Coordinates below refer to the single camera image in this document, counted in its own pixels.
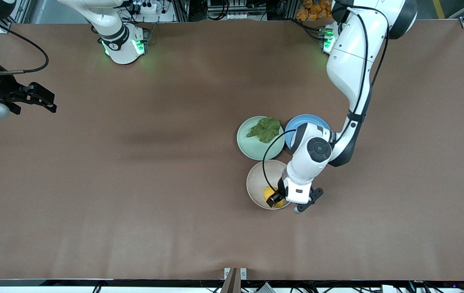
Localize yellow lemon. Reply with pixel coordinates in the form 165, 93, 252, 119
263, 186, 286, 209

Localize green lettuce leaf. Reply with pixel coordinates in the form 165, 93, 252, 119
246, 117, 281, 144

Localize beige plate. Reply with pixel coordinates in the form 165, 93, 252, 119
246, 160, 298, 210

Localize light green plate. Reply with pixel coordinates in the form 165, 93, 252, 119
237, 116, 285, 161

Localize blue plate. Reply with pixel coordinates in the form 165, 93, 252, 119
284, 114, 331, 151

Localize white power strip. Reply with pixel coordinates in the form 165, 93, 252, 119
128, 0, 158, 15

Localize orange snack packets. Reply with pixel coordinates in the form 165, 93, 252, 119
295, 0, 334, 21

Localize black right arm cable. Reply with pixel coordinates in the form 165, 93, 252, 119
0, 18, 49, 75

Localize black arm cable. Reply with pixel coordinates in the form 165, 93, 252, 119
262, 2, 389, 194
0, 18, 49, 75

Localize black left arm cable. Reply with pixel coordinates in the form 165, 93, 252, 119
262, 2, 389, 194

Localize small metal table bracket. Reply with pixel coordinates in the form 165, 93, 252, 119
224, 267, 247, 280

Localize aluminium frame profiles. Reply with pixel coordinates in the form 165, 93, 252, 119
10, 0, 33, 26

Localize brown camera stand post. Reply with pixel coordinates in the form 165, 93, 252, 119
221, 268, 241, 293

